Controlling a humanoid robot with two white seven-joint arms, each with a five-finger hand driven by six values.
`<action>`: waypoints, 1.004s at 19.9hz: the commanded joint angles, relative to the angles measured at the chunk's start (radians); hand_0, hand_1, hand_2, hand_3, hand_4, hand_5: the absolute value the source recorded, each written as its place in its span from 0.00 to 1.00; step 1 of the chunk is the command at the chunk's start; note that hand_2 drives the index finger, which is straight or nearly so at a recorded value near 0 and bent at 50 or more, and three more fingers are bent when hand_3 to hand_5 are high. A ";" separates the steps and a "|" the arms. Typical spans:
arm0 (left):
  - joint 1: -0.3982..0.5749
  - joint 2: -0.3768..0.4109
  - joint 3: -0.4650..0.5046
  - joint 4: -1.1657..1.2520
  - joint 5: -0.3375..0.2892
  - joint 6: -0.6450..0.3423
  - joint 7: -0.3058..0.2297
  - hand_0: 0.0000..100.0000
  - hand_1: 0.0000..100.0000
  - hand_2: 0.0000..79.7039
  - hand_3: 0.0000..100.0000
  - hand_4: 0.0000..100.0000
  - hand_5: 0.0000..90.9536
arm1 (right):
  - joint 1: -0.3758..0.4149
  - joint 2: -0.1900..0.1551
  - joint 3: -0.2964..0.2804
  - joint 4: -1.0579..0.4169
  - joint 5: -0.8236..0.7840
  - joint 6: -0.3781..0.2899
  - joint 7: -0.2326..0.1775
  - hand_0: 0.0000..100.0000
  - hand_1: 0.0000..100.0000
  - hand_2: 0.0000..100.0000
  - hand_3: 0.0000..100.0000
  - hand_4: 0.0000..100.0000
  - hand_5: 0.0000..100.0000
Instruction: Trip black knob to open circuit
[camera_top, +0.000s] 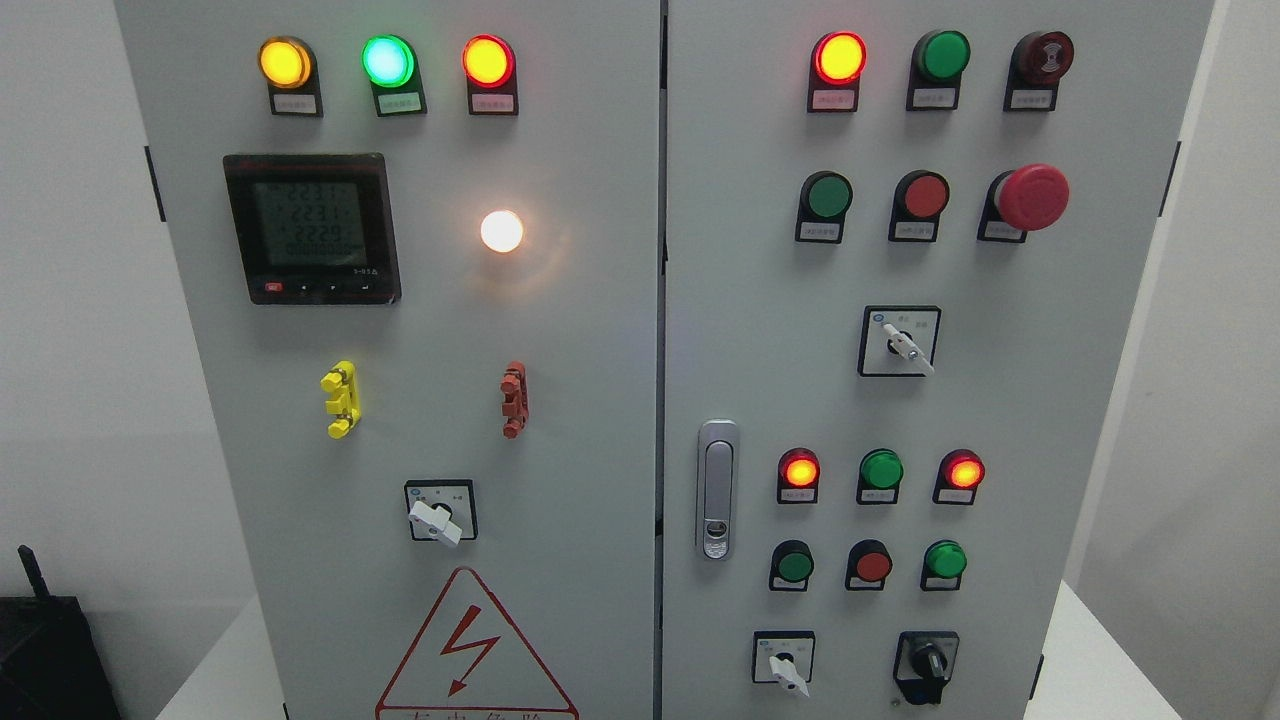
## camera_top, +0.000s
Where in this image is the black knob selector switch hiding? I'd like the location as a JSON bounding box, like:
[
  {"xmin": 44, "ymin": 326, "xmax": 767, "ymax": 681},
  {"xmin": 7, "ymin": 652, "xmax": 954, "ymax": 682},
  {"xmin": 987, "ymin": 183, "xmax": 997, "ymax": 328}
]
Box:
[{"xmin": 893, "ymin": 630, "xmax": 960, "ymax": 706}]

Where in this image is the white lit indicator light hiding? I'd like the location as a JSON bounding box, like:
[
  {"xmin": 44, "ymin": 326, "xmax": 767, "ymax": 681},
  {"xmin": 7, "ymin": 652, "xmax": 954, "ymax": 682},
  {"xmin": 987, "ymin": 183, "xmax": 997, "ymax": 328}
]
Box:
[{"xmin": 480, "ymin": 209, "xmax": 525, "ymax": 254}]

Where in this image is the red lit indicator lower left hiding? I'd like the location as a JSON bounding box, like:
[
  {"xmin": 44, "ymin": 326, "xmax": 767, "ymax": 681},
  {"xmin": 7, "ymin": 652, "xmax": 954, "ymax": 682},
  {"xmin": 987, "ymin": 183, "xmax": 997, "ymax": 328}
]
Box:
[{"xmin": 776, "ymin": 447, "xmax": 820, "ymax": 505}]

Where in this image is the green push button upper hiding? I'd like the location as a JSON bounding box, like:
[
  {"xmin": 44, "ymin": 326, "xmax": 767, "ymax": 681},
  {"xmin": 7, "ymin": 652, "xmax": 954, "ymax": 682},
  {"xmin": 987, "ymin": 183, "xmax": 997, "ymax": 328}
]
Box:
[{"xmin": 795, "ymin": 170, "xmax": 854, "ymax": 243}]

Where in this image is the green push button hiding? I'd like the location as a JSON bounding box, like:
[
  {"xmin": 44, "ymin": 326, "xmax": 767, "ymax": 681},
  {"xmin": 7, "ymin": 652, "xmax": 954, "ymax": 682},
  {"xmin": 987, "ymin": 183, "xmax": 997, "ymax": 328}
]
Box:
[
  {"xmin": 795, "ymin": 170, "xmax": 854, "ymax": 243},
  {"xmin": 919, "ymin": 539, "xmax": 969, "ymax": 592},
  {"xmin": 768, "ymin": 539, "xmax": 815, "ymax": 592}
]

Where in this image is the green push button lower left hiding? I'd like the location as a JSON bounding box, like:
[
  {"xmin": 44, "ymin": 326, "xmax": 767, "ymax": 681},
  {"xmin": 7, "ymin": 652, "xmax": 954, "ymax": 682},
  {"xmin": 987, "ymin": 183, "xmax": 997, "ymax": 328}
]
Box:
[{"xmin": 768, "ymin": 539, "xmax": 815, "ymax": 592}]

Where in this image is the left grey cabinet door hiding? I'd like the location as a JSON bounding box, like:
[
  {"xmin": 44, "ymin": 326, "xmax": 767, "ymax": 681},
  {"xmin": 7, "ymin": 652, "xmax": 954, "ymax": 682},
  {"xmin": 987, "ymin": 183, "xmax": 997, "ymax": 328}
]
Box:
[{"xmin": 116, "ymin": 1, "xmax": 662, "ymax": 719}]

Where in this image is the grey cabinet door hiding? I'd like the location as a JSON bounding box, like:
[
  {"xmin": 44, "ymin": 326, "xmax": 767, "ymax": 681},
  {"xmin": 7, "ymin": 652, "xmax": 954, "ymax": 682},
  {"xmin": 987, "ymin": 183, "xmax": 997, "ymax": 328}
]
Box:
[
  {"xmin": 659, "ymin": 1, "xmax": 1213, "ymax": 719},
  {"xmin": 116, "ymin": 1, "xmax": 662, "ymax": 719}
]

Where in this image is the green indicator light lower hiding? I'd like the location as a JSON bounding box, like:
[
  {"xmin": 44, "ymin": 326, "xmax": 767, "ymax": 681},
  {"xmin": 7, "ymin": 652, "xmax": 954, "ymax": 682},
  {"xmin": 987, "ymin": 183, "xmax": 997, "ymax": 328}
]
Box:
[{"xmin": 856, "ymin": 448, "xmax": 905, "ymax": 505}]

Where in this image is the right grey cabinet door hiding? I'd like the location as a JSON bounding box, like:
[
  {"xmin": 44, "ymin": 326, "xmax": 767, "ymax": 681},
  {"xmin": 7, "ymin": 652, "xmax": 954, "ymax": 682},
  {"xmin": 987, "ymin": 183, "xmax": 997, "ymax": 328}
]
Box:
[{"xmin": 659, "ymin": 1, "xmax": 1213, "ymax": 719}]

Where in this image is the red push button lower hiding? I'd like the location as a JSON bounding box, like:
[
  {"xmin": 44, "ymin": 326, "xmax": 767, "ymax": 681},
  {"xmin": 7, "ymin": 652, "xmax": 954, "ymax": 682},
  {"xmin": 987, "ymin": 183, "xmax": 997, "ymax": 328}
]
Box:
[{"xmin": 845, "ymin": 539, "xmax": 893, "ymax": 591}]

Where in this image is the red push button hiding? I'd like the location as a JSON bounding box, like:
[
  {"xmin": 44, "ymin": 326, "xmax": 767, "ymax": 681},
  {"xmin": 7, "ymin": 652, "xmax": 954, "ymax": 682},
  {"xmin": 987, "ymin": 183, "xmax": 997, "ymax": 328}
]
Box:
[
  {"xmin": 845, "ymin": 539, "xmax": 893, "ymax": 591},
  {"xmin": 888, "ymin": 170, "xmax": 950, "ymax": 243}
]

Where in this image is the red push button upper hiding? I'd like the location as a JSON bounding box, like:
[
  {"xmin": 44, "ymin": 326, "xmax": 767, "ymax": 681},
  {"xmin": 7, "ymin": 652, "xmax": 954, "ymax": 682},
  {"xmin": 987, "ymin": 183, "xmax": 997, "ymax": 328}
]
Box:
[{"xmin": 888, "ymin": 170, "xmax": 950, "ymax": 243}]

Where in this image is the red lit indicator light left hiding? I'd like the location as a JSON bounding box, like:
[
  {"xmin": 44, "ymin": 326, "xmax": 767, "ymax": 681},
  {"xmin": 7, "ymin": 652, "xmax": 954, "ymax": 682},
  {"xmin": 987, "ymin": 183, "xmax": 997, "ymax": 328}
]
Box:
[{"xmin": 461, "ymin": 35, "xmax": 518, "ymax": 117}]

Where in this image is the red lit indicator light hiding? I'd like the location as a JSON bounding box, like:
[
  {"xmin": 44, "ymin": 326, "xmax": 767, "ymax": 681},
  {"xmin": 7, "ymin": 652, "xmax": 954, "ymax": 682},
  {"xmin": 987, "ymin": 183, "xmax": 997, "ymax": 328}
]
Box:
[
  {"xmin": 461, "ymin": 35, "xmax": 518, "ymax": 117},
  {"xmin": 806, "ymin": 29, "xmax": 867, "ymax": 113}
]

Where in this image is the red lit indicator lower right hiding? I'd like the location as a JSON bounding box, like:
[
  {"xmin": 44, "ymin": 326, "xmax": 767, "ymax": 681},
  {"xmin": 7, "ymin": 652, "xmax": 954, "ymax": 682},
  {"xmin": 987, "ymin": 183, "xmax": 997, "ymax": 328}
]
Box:
[{"xmin": 932, "ymin": 448, "xmax": 986, "ymax": 506}]

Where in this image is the red high voltage warning sign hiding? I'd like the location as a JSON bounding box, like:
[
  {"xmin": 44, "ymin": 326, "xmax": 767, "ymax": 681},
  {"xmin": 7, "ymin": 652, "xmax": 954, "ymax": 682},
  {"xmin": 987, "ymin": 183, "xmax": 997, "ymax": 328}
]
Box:
[{"xmin": 375, "ymin": 568, "xmax": 580, "ymax": 719}]

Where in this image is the black digital power meter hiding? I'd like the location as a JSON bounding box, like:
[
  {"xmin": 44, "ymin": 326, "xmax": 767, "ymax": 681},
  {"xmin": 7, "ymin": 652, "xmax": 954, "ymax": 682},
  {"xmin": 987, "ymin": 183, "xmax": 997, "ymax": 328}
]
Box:
[{"xmin": 223, "ymin": 152, "xmax": 401, "ymax": 305}]

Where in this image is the red lit indicator light top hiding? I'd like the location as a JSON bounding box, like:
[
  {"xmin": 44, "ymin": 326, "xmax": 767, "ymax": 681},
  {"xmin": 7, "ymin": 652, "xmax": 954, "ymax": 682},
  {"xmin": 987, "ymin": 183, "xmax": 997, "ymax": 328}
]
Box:
[{"xmin": 806, "ymin": 29, "xmax": 867, "ymax": 113}]

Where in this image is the green push button lower right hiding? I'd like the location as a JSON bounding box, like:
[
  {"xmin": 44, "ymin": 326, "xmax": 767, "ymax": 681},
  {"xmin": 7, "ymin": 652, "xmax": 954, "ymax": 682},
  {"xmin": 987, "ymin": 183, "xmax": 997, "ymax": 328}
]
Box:
[{"xmin": 919, "ymin": 539, "xmax": 969, "ymax": 592}]

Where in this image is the green lit indicator light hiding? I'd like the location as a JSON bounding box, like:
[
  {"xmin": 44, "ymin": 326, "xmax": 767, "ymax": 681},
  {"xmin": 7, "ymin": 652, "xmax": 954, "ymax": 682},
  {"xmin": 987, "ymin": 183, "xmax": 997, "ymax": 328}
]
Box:
[{"xmin": 361, "ymin": 35, "xmax": 428, "ymax": 117}]

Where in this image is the red emergency stop button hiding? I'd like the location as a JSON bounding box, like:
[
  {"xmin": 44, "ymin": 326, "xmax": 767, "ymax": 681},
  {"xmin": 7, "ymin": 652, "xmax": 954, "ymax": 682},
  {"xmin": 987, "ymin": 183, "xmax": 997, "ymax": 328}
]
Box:
[{"xmin": 977, "ymin": 163, "xmax": 1070, "ymax": 243}]

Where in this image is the green indicator light top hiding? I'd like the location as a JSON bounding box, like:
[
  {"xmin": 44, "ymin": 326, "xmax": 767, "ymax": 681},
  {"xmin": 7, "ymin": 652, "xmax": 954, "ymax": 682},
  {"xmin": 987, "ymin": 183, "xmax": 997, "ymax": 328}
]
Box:
[{"xmin": 906, "ymin": 29, "xmax": 972, "ymax": 111}]

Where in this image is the yellow indicator light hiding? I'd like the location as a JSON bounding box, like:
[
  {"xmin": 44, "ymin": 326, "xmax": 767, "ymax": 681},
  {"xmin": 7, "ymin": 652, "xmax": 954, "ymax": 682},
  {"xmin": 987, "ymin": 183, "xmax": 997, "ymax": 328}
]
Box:
[{"xmin": 259, "ymin": 36, "xmax": 323, "ymax": 118}]

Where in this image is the dark red buzzer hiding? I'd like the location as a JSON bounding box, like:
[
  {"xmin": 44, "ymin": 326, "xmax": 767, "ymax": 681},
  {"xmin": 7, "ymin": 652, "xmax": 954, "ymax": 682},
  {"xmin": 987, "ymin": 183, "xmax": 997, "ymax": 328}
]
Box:
[{"xmin": 1004, "ymin": 31, "xmax": 1075, "ymax": 111}]

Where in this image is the black box with antenna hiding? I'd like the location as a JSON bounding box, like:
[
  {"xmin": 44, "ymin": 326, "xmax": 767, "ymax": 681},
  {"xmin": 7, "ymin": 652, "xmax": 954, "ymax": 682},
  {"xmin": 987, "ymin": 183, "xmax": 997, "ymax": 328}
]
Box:
[{"xmin": 1, "ymin": 544, "xmax": 120, "ymax": 719}]

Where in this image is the silver door lock handle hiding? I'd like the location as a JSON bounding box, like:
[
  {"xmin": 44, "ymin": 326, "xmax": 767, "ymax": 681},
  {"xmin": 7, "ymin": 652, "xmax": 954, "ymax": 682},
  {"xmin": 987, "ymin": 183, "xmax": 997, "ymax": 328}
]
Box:
[{"xmin": 695, "ymin": 419, "xmax": 740, "ymax": 560}]

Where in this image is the white selector switch left door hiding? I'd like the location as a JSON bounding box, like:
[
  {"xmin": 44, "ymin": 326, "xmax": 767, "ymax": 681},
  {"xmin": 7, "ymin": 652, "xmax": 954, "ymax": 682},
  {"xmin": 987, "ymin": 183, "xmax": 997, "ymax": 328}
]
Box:
[{"xmin": 403, "ymin": 479, "xmax": 477, "ymax": 548}]

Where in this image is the white selector switch middle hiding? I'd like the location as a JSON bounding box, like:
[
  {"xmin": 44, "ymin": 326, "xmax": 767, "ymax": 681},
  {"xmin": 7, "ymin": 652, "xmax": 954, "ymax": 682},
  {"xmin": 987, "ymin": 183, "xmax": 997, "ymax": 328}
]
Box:
[{"xmin": 858, "ymin": 305, "xmax": 942, "ymax": 377}]

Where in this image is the white selector switch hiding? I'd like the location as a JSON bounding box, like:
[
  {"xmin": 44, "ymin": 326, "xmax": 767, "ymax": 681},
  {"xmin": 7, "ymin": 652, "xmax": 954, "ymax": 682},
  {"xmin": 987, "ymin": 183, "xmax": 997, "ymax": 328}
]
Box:
[
  {"xmin": 751, "ymin": 630, "xmax": 817, "ymax": 698},
  {"xmin": 858, "ymin": 305, "xmax": 942, "ymax": 377}
]

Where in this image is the white selector switch bottom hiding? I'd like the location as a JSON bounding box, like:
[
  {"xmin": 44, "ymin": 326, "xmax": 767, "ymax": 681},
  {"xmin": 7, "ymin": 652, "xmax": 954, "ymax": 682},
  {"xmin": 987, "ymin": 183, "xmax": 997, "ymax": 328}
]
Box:
[{"xmin": 751, "ymin": 630, "xmax": 817, "ymax": 698}]

